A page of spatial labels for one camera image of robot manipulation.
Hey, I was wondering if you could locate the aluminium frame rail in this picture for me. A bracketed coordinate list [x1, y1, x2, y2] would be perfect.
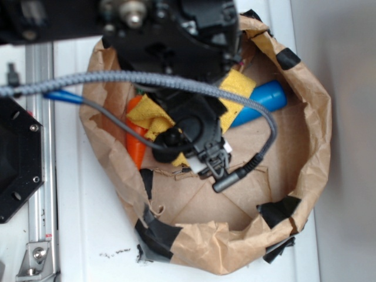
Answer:
[15, 42, 61, 282]

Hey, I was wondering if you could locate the brown paper bag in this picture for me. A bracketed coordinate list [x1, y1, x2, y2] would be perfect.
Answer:
[79, 11, 332, 275]

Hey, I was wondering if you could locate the grey braided cable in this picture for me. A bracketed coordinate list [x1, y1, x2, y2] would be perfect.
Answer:
[0, 70, 277, 193]

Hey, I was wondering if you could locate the orange toy carrot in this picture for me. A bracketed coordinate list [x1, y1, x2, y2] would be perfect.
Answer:
[126, 95, 147, 170]

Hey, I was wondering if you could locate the yellow cloth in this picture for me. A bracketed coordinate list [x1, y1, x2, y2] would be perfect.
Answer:
[126, 69, 257, 168]

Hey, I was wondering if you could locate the blue plastic cylinder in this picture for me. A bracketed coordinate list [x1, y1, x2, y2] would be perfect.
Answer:
[230, 80, 287, 127]

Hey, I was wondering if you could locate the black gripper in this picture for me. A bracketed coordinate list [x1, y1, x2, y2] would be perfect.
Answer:
[151, 89, 231, 180]

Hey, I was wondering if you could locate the black octagonal mount plate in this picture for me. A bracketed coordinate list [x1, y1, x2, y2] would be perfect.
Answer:
[1, 98, 43, 224]

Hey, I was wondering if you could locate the metal corner bracket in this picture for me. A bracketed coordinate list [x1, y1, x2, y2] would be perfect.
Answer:
[15, 241, 53, 281]

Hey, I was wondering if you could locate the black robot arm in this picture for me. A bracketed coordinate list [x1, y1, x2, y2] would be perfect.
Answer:
[1, 1, 240, 180]

